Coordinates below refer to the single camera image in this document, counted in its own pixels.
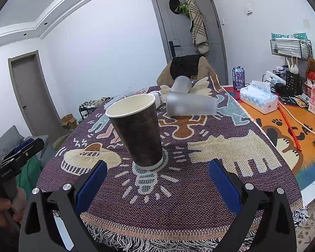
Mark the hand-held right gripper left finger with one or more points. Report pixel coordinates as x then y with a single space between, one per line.
90 189

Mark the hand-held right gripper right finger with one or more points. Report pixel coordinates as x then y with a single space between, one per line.
224 186

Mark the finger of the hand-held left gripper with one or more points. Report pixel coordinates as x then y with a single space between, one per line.
29 148

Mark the large frosted plastic cup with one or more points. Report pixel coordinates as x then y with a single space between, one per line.
189 103

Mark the brown paper cup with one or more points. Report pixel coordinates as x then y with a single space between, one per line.
139 136

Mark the small frosted plastic cup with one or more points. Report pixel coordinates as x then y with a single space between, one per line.
181 84

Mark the white patterned paper cup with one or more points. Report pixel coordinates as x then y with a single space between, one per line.
157 97

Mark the person's left hand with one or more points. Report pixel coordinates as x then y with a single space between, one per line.
19 202

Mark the grey sofa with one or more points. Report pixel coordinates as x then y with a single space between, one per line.
5 141

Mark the green cloth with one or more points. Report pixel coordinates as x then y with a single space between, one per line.
29 176

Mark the purple printed blanket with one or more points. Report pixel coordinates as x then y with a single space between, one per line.
186 189

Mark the cardboard box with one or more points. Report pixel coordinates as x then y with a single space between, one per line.
68 122

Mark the plain grey door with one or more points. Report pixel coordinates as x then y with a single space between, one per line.
31 92

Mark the black shoe rack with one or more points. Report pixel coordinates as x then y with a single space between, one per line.
88 110

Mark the orange cat table mat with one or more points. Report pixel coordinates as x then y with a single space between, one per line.
278 139

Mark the red strip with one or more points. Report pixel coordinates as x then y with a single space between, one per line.
288 126

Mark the white tissue pack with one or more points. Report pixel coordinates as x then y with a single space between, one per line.
257 98

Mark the patterned floor rug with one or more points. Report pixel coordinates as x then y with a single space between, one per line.
312 223

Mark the purple soda can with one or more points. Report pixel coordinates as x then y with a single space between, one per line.
238 78

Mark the white power strip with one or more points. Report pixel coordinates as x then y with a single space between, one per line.
274 77

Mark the black mesh cutlery holder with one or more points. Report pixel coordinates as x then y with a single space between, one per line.
294 84

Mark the black garment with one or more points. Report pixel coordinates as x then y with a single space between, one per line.
183 65

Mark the white plastic cutlery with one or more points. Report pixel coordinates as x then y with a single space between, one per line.
294 68

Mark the brown plush toy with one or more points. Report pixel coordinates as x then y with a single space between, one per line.
311 65

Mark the plaid scarf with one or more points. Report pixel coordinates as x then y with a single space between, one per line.
198 26

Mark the grey door with lock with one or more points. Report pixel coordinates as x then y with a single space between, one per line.
173 26

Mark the green hanging item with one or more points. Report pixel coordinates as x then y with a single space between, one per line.
183 9

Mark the black hat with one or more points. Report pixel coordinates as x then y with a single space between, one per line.
174 4

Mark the white wall switch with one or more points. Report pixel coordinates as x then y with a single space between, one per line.
248 8

